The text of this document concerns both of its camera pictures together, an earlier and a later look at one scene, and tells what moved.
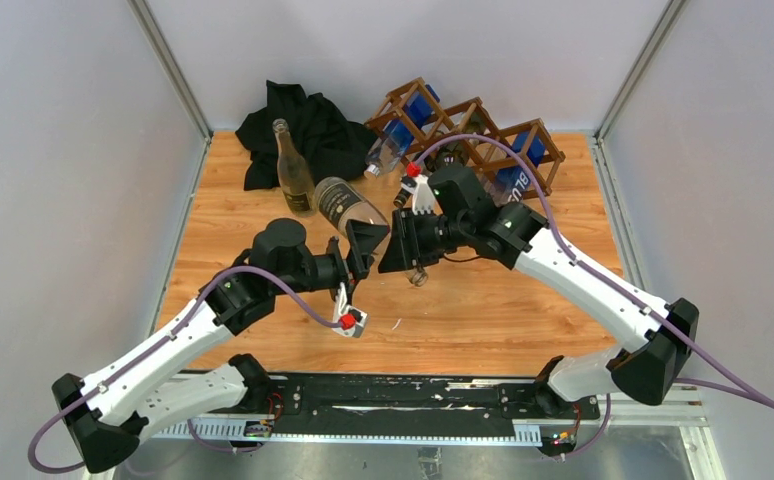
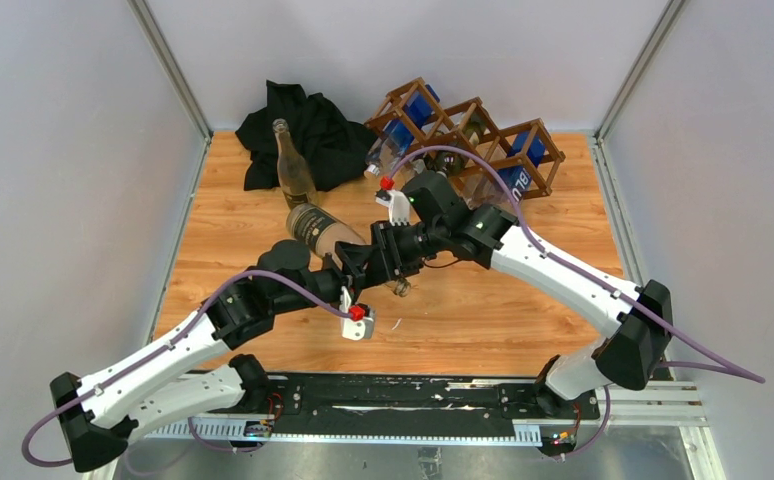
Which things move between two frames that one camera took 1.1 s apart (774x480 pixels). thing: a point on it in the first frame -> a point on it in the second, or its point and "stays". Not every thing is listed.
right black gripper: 404,249 stays
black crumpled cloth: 336,147 stays
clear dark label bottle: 340,201 -> 318,231
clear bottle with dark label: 292,174 stays
